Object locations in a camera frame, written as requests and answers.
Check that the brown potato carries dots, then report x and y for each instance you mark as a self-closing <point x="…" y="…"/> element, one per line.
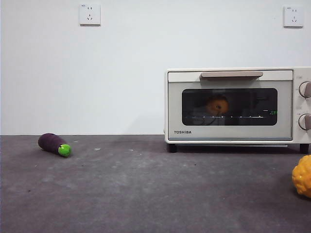
<point x="216" y="104"/>

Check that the cream Toshiba toaster oven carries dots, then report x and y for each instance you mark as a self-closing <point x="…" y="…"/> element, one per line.
<point x="295" y="106"/>

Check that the beige oven knob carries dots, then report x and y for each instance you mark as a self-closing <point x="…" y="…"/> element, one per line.
<point x="305" y="121"/>
<point x="305" y="89"/>

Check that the purple eggplant with green stem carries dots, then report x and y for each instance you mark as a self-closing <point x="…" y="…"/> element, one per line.
<point x="50" y="143"/>

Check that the bumpy yellow pumpkin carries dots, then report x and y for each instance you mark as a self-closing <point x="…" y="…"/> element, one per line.
<point x="303" y="178"/>

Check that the white wall socket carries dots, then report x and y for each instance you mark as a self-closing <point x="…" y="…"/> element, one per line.
<point x="288" y="17"/>
<point x="85" y="14"/>

